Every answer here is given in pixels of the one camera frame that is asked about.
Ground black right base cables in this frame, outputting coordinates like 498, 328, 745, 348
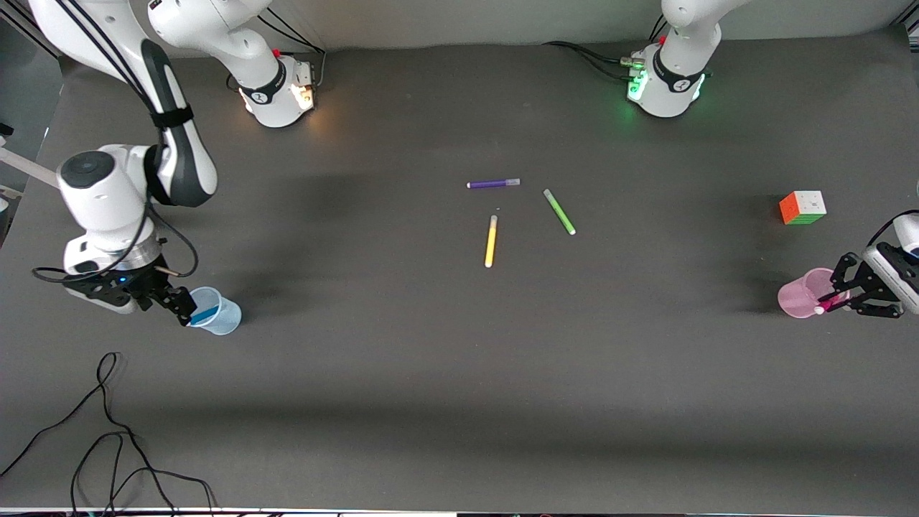
257, 10, 328, 91

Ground thin black cable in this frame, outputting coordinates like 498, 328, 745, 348
0, 351, 218, 517
70, 431, 177, 517

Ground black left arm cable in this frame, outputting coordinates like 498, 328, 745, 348
867, 209, 919, 249

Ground black left base cables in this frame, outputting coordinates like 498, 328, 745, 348
544, 14, 673, 80

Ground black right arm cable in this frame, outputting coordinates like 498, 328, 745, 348
32, 0, 200, 283

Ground black base cables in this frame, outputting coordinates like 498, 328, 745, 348
544, 14, 673, 80
257, 10, 328, 91

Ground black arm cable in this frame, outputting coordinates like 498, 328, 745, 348
32, 0, 200, 283
867, 209, 919, 249

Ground translucent blue cup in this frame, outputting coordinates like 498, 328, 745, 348
185, 287, 243, 337

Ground translucent pink cup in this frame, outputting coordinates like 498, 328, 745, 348
778, 267, 838, 320

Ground colourful puzzle cube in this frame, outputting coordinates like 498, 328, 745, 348
779, 190, 828, 226

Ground pink marker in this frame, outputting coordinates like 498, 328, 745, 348
814, 290, 850, 317

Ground green marker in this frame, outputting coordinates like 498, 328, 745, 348
543, 188, 577, 236

